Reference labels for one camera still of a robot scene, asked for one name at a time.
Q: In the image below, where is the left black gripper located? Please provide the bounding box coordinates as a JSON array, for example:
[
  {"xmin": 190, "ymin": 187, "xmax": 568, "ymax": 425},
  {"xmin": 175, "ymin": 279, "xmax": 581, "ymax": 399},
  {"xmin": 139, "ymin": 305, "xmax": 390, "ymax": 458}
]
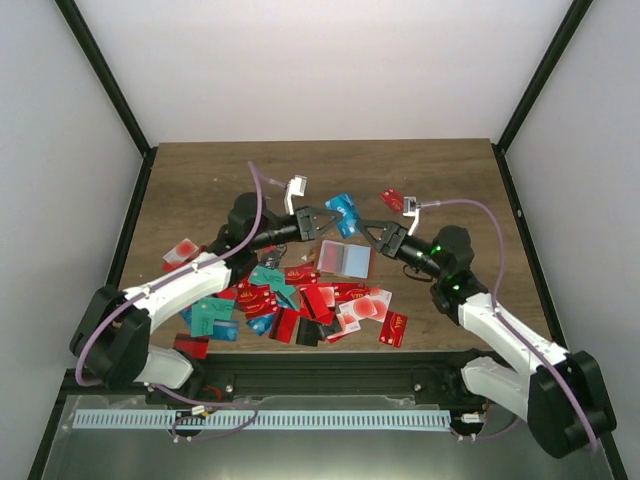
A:
[{"xmin": 251, "ymin": 206, "xmax": 343, "ymax": 251}]

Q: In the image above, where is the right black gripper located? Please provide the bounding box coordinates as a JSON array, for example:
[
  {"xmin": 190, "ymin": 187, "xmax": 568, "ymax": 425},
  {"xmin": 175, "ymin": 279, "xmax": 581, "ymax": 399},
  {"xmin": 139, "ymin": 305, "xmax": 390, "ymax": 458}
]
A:
[{"xmin": 357, "ymin": 220, "xmax": 446, "ymax": 281}]

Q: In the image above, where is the blue card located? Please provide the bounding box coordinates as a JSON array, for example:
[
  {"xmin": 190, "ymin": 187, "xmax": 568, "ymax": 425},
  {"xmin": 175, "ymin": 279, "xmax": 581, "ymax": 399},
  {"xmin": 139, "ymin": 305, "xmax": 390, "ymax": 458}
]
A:
[{"xmin": 325, "ymin": 193, "xmax": 360, "ymax": 239}]

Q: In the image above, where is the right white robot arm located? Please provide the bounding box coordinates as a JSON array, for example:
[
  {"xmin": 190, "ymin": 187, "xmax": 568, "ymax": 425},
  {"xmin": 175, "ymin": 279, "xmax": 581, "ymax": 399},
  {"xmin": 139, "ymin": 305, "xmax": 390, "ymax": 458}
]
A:
[{"xmin": 357, "ymin": 220, "xmax": 617, "ymax": 458}]

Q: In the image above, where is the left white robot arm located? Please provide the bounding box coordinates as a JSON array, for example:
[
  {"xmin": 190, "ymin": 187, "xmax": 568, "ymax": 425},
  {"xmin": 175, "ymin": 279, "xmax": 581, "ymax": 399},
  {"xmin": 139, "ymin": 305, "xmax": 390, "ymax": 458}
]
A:
[{"xmin": 70, "ymin": 192, "xmax": 343, "ymax": 404}]

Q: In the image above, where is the lone red card far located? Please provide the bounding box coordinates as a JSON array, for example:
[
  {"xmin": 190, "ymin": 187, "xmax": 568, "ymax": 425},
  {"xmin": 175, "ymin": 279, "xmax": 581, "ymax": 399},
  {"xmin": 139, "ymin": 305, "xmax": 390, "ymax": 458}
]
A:
[{"xmin": 379, "ymin": 188, "xmax": 404, "ymax": 214}]

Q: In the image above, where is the red gold card upper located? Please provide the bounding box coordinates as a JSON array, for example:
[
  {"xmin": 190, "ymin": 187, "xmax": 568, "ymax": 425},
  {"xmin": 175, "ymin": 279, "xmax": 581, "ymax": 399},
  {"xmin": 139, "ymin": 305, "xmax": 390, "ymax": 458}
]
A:
[{"xmin": 284, "ymin": 263, "xmax": 320, "ymax": 286}]

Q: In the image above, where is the black VIP card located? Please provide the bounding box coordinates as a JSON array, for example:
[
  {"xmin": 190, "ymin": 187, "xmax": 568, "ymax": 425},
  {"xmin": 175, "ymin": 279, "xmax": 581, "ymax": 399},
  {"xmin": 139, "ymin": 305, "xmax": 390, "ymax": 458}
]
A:
[{"xmin": 259, "ymin": 249, "xmax": 283, "ymax": 269}]

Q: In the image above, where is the teal VIP card centre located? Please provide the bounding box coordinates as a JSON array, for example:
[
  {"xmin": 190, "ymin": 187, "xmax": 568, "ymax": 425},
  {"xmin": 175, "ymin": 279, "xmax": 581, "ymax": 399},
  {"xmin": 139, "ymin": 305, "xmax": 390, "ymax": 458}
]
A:
[{"xmin": 249, "ymin": 265, "xmax": 297, "ymax": 309}]

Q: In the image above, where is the white red circle card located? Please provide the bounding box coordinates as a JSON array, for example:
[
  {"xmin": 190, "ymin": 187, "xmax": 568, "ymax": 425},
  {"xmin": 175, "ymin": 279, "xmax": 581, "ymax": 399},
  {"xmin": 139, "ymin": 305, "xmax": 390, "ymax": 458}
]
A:
[{"xmin": 351, "ymin": 288, "xmax": 392, "ymax": 323}]

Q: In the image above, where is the red gold VIP card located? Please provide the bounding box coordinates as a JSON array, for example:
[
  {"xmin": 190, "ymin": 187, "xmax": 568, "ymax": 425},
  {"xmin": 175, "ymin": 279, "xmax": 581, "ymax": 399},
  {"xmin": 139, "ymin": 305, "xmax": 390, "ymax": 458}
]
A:
[{"xmin": 236, "ymin": 285, "xmax": 278, "ymax": 320}]

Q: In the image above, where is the red VIP card right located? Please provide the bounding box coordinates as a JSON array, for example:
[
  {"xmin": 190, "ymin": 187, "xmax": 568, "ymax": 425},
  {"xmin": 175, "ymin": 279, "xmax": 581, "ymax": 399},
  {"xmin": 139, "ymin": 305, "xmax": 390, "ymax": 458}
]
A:
[{"xmin": 379, "ymin": 311, "xmax": 408, "ymax": 348}]

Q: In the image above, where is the white red card left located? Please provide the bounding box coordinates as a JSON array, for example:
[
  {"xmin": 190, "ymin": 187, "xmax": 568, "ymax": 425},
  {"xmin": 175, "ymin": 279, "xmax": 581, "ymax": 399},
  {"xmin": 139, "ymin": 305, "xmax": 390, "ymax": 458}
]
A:
[{"xmin": 162, "ymin": 238, "xmax": 200, "ymax": 272}]

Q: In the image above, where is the teal card left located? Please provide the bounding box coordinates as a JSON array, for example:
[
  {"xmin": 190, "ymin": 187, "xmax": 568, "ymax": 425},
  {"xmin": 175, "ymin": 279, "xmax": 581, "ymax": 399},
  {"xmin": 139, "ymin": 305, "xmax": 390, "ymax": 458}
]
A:
[{"xmin": 190, "ymin": 297, "xmax": 235, "ymax": 337}]

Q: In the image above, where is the light blue slotted strip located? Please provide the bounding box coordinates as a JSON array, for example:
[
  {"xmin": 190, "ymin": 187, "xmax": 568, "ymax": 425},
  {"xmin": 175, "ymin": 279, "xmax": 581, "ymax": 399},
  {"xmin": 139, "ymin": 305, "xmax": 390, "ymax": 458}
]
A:
[{"xmin": 72, "ymin": 409, "xmax": 451, "ymax": 432}]

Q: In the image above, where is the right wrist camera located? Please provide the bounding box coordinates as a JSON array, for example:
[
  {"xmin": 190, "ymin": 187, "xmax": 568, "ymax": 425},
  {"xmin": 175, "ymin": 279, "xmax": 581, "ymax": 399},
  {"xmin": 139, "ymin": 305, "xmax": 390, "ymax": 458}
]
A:
[{"xmin": 402, "ymin": 196, "xmax": 421, "ymax": 236}]

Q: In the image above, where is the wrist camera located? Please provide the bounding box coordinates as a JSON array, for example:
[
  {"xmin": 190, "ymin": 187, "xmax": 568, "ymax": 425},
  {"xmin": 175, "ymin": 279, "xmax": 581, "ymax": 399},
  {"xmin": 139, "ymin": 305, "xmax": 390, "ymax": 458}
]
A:
[
  {"xmin": 402, "ymin": 196, "xmax": 421, "ymax": 236},
  {"xmin": 284, "ymin": 175, "xmax": 307, "ymax": 215}
]

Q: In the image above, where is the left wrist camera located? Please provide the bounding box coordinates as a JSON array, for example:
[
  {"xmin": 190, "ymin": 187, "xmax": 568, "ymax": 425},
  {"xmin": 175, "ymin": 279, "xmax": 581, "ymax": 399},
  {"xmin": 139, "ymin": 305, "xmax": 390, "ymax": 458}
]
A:
[{"xmin": 284, "ymin": 175, "xmax": 307, "ymax": 215}]

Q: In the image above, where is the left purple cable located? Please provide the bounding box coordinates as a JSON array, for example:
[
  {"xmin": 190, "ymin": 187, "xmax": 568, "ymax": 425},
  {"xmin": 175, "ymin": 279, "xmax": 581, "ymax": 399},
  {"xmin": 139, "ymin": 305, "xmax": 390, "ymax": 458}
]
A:
[{"xmin": 74, "ymin": 160, "xmax": 296, "ymax": 444}]

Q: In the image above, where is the purple cable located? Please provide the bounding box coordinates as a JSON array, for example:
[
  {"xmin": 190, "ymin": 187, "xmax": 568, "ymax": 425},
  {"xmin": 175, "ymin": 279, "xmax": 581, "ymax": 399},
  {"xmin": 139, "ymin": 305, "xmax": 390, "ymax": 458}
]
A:
[
  {"xmin": 74, "ymin": 160, "xmax": 296, "ymax": 444},
  {"xmin": 414, "ymin": 198, "xmax": 599, "ymax": 451}
]

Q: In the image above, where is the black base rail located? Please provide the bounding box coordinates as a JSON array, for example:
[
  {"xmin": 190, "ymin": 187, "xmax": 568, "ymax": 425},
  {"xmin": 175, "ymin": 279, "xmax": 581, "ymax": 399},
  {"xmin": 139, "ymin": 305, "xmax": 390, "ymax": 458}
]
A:
[{"xmin": 173, "ymin": 349, "xmax": 503, "ymax": 404}]

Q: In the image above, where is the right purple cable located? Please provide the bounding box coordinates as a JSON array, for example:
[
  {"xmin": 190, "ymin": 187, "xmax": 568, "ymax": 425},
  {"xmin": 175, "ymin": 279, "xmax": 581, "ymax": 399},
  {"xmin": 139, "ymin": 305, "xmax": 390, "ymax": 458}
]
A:
[{"xmin": 414, "ymin": 198, "xmax": 599, "ymax": 451}]

